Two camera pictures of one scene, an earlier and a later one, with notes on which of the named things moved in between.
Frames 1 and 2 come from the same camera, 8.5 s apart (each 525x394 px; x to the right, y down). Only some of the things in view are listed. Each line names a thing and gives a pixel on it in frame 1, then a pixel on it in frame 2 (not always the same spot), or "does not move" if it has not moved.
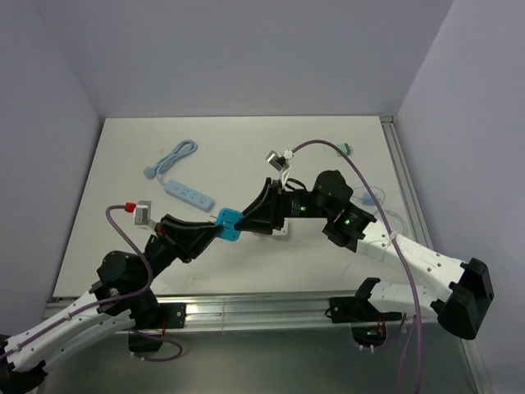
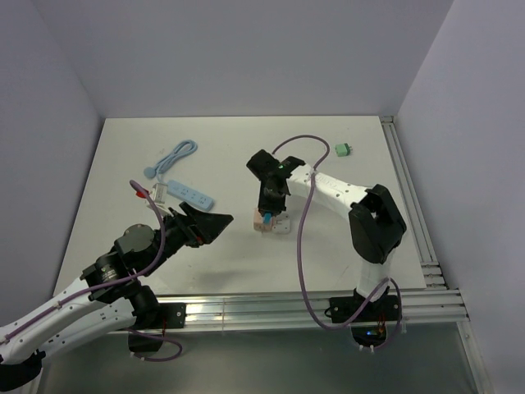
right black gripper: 278,210 → 265,206
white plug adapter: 284,230 does not move
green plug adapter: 345,148 does not move
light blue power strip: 189,195 does not move
